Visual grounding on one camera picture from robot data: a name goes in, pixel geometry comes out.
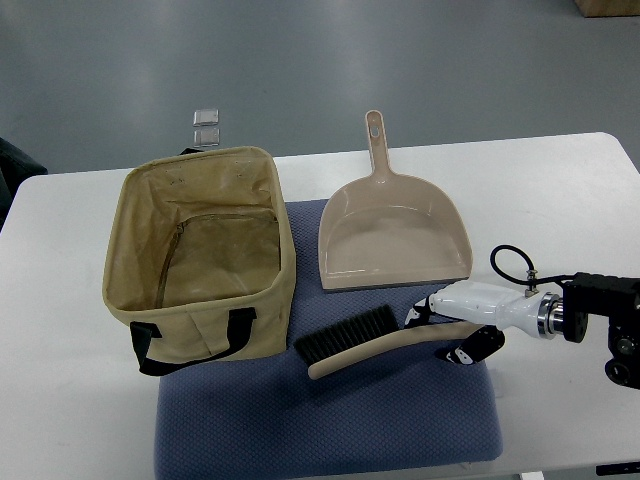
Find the wooden box corner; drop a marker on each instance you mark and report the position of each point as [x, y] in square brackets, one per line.
[608, 8]

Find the black table control panel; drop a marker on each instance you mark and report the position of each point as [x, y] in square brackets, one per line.
[618, 469]

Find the person in grey sweater jeans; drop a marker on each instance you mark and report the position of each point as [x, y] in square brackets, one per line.
[16, 167]

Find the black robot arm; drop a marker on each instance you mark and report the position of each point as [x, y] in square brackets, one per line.
[583, 295]

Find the upper clear floor plate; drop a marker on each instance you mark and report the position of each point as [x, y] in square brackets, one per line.
[206, 117]

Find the beige plastic dustpan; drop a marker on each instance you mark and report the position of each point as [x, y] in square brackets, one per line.
[390, 229]

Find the blue fabric mat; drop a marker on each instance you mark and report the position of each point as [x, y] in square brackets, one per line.
[267, 419]

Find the yellow fabric bag black handles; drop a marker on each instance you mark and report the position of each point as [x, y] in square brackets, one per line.
[201, 263]

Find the beige hand broom black bristles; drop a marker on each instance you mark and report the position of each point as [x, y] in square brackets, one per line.
[364, 336]

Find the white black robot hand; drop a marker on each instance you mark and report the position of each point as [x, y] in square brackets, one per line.
[493, 309]

